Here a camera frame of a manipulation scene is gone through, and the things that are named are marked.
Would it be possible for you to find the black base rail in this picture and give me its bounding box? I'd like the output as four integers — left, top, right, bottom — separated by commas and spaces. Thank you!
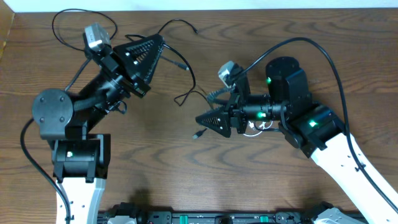
96, 212, 311, 224

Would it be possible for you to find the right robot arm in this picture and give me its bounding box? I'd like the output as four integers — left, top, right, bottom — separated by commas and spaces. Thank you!
195, 57, 397, 223

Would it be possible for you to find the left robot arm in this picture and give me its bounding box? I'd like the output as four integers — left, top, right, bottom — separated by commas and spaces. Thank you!
32, 34, 165, 223

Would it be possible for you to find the white USB cable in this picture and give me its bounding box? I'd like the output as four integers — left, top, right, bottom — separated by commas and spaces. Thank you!
242, 119, 274, 138

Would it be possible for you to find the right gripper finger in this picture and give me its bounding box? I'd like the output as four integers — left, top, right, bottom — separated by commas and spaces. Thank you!
206, 86, 234, 105
195, 107, 231, 138

